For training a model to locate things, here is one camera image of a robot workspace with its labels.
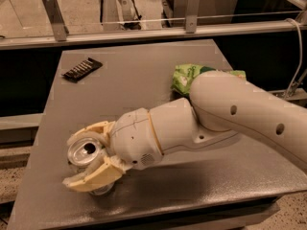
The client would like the black rxbar chocolate bar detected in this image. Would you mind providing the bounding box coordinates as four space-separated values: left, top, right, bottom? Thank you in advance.
62 57 103 83

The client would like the grey metal rail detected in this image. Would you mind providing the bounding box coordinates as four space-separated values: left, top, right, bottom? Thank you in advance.
0 19 306 50

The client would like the left metal bracket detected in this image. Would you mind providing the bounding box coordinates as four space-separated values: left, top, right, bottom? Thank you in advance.
42 0 69 41

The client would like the white cable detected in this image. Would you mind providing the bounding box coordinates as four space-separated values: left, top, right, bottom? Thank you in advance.
282 17 304 99

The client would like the right metal bracket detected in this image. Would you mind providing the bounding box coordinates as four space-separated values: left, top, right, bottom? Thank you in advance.
185 0 200 34

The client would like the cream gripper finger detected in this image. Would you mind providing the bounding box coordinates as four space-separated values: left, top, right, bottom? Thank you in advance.
66 121 115 147
62 155 132 193

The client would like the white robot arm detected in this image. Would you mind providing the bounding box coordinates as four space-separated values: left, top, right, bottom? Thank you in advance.
63 71 307 192

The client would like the silver green 7up can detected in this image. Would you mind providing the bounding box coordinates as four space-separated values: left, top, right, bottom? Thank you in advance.
66 136 115 196

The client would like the white rounded gripper body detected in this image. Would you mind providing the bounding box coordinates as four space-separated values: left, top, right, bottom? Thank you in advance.
109 108 163 170

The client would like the metal bracket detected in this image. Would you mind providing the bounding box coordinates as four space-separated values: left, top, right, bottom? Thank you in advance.
42 0 69 41
185 0 200 34

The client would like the green chip bag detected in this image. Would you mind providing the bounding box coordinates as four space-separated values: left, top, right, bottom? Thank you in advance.
171 64 248 98

